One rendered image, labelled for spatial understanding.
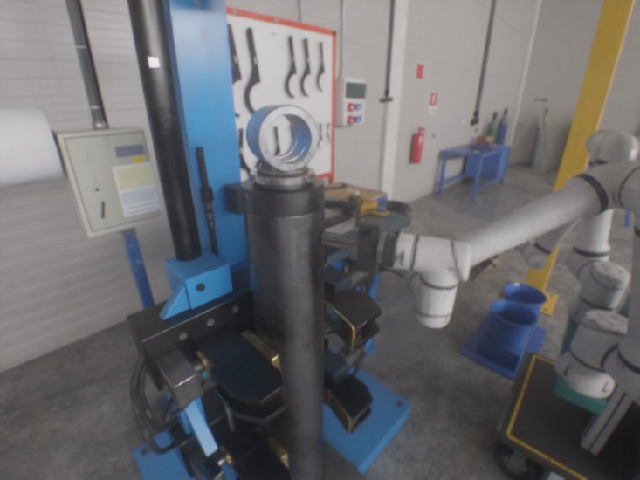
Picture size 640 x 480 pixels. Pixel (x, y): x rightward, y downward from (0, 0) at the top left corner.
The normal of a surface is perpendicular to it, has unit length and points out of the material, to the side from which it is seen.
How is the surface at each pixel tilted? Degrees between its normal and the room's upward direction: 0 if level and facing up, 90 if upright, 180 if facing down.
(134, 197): 90
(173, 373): 0
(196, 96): 90
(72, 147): 90
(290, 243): 90
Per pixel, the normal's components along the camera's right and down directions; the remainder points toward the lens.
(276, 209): -0.09, 0.41
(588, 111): -0.70, 0.29
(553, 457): 0.00, -0.91
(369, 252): -0.39, 0.38
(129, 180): 0.71, 0.29
